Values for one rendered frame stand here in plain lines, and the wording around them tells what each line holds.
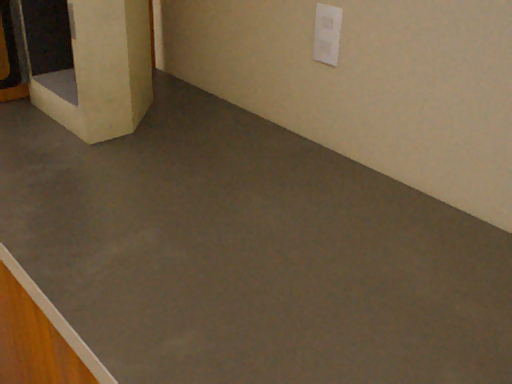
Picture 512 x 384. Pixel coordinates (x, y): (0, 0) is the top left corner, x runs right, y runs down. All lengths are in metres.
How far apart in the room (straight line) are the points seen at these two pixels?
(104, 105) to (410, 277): 0.74
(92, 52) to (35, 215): 0.38
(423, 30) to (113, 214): 0.63
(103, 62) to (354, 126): 0.53
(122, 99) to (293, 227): 0.52
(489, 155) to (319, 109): 0.41
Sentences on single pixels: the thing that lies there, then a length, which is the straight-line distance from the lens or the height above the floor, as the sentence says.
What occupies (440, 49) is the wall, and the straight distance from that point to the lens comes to 1.25.
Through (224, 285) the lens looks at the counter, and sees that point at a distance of 0.99.
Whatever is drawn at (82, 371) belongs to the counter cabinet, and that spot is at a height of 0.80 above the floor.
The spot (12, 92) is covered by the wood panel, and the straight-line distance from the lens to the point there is 1.77.
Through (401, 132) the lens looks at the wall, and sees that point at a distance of 1.33.
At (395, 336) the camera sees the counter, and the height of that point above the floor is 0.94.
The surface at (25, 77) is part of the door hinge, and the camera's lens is 1.71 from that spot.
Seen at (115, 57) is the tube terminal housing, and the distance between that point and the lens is 1.43.
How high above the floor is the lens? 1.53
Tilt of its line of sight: 31 degrees down
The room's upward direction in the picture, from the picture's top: 1 degrees counter-clockwise
